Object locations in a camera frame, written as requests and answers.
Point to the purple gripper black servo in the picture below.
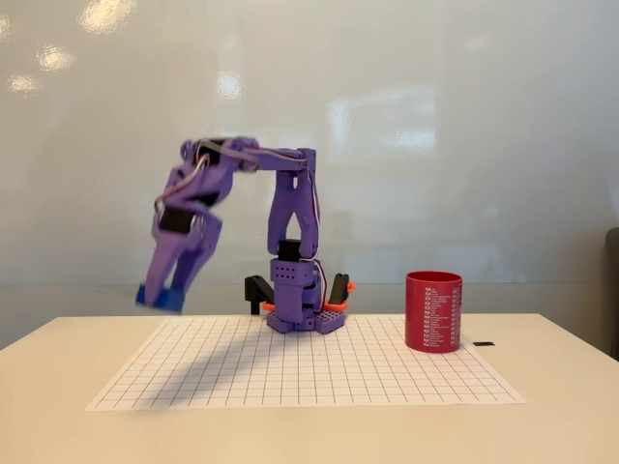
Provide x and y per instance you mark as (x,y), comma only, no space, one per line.
(186,238)

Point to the blue toy brick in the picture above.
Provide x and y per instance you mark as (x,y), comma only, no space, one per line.
(167,298)

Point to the purple robot arm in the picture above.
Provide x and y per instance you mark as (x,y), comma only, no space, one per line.
(295,208)

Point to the red cup with white print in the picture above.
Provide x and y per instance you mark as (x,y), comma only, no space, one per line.
(433,311)

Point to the black table clamp orange pad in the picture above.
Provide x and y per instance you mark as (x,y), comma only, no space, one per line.
(256,292)

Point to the black table clamp orange knob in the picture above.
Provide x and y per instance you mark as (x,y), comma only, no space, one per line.
(341,292)

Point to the white grid paper mat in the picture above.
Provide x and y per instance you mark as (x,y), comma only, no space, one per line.
(338,367)

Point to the small black tape mark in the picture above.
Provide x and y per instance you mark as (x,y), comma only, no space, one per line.
(484,343)

